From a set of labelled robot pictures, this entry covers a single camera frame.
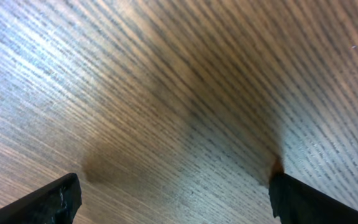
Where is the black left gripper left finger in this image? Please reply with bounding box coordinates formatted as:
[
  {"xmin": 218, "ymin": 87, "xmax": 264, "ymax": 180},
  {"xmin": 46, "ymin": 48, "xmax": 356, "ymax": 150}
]
[{"xmin": 0, "ymin": 173, "xmax": 82, "ymax": 224}]

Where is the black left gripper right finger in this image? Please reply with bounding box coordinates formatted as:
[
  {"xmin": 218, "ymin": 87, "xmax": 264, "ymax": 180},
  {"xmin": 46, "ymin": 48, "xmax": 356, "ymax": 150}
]
[{"xmin": 268, "ymin": 173, "xmax": 358, "ymax": 224}]

